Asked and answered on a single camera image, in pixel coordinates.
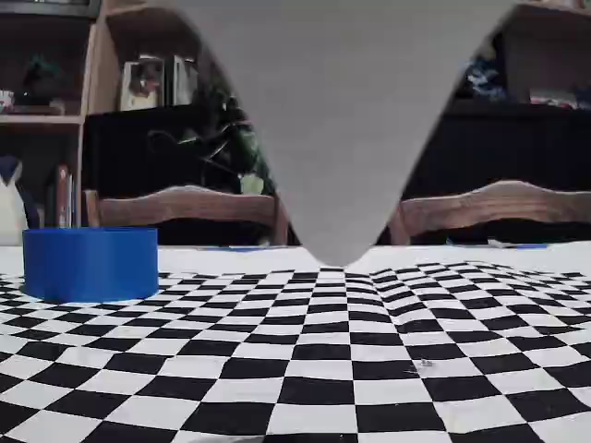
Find wide picture card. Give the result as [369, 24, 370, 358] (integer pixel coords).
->
[120, 57, 165, 111]

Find black cabinet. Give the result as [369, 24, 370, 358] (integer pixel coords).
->
[82, 99, 591, 245]

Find light wooden bookshelf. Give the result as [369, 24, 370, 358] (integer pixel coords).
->
[0, 0, 591, 232]

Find blue patterned painting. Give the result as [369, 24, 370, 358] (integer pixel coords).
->
[463, 54, 508, 102]

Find checkered paper mat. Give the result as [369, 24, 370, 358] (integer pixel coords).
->
[0, 245, 591, 443]

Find narrow picture card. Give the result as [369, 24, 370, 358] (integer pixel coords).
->
[165, 54, 199, 106]

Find dark figurine on wooden base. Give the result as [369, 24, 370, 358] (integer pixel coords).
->
[22, 54, 64, 106]

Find wooden chair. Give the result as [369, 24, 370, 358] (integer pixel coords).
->
[390, 180, 591, 245]
[82, 184, 290, 245]

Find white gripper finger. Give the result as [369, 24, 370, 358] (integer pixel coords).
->
[177, 0, 518, 269]

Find white and blue penguin figure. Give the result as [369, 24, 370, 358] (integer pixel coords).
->
[0, 155, 41, 245]

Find colourful flat box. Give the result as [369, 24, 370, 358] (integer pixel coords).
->
[528, 87, 591, 111]

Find thin upright books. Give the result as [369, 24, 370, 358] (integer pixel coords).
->
[45, 163, 83, 229]

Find green leafy houseplant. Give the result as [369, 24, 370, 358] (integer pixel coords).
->
[147, 90, 281, 198]

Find blue round box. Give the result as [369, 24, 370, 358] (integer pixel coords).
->
[22, 227, 160, 304]

